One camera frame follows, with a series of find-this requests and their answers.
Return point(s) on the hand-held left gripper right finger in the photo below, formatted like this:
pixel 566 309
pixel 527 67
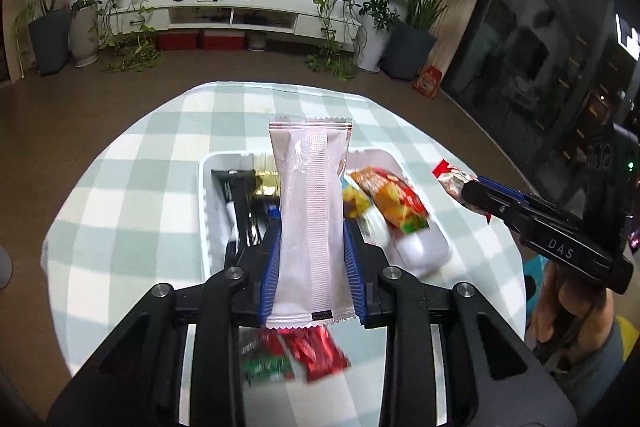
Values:
pixel 352 267

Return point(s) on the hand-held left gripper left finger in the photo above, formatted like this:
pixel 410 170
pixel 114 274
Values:
pixel 272 267

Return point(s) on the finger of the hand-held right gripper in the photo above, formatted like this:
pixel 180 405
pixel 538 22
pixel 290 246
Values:
pixel 505 189
pixel 485 199

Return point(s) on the red white snack packet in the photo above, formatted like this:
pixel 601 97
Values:
pixel 452 179

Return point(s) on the white plastic tray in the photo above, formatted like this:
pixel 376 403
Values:
pixel 415 252

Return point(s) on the black snack bag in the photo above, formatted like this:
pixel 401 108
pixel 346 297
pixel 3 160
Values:
pixel 240 207

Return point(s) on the pink white snack packet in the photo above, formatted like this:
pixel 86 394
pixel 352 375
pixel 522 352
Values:
pixel 310 207

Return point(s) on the person's right forearm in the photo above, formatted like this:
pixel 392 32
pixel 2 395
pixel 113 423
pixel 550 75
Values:
pixel 595 372

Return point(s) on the person's right hand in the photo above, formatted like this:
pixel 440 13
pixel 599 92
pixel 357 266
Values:
pixel 550 307

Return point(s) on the yellow snack packet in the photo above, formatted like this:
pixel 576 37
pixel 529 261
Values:
pixel 355 202

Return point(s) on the orange snack packet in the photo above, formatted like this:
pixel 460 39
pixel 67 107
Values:
pixel 395 199

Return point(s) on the gold snack packet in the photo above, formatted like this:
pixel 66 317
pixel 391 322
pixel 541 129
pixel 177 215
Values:
pixel 266 184

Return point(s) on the green red snack packet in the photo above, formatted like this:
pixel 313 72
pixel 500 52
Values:
pixel 265 359

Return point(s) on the red paper bag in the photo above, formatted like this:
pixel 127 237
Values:
pixel 428 82

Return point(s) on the dark glass door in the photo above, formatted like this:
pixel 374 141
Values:
pixel 540 57

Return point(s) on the green checked tablecloth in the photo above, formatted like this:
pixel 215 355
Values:
pixel 140 187

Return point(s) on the bushy plant in white pot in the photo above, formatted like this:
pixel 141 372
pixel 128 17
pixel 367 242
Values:
pixel 372 42

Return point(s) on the trailing vine plant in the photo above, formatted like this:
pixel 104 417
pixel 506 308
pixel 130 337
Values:
pixel 332 37
pixel 130 32

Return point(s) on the small white pot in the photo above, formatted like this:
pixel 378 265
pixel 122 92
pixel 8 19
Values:
pixel 257 42

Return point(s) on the red storage box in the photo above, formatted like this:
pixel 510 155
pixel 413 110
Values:
pixel 222 39

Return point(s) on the white television cabinet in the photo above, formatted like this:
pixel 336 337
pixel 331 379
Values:
pixel 225 14

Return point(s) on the small plant in white pot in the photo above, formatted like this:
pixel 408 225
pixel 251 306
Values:
pixel 82 37

